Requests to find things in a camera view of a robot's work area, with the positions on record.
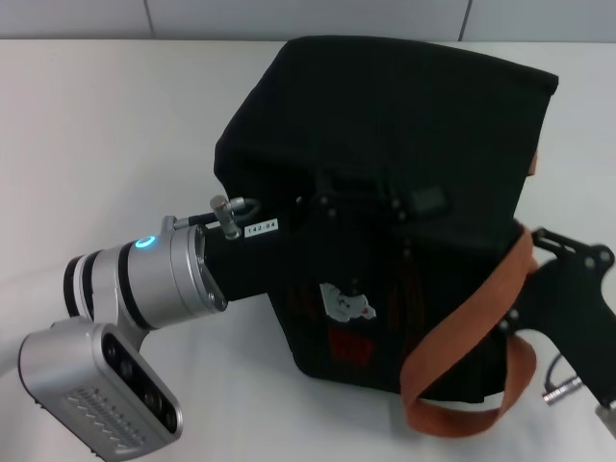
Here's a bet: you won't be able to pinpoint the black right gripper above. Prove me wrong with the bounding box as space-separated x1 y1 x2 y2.
497 224 616 406

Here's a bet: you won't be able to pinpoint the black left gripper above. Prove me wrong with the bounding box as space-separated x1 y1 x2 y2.
203 187 417 305

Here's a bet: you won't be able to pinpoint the black food bag orange handles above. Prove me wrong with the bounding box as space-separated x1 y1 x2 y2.
213 36 560 438

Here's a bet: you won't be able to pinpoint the left gripper cable connector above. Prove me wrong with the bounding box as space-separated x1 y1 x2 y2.
161 193 262 241

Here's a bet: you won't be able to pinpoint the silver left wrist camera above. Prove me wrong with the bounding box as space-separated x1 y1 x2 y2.
17 321 186 462

